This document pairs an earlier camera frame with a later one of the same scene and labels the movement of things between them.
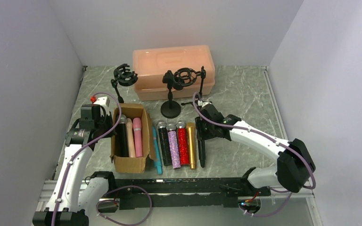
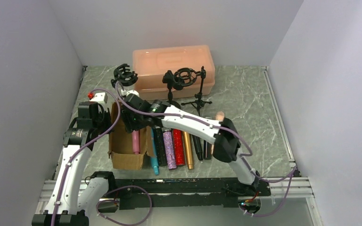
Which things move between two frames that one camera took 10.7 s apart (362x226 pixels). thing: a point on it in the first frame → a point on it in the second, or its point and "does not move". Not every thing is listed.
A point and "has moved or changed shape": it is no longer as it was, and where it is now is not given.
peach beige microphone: [130, 141] has moved or changed shape
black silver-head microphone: [122, 138] → [207, 150]
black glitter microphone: [162, 125] has moved or changed shape
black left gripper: [106, 125] does not move
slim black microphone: [201, 150] has moved or changed shape
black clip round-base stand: [176, 80] does not move
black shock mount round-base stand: [123, 76] does not move
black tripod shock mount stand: [185, 76] does not move
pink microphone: [137, 124] has moved or changed shape
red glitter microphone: [183, 142] has moved or changed shape
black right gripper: [201, 131] → [130, 117]
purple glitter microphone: [172, 136] has moved or changed shape
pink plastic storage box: [151, 64] does not move
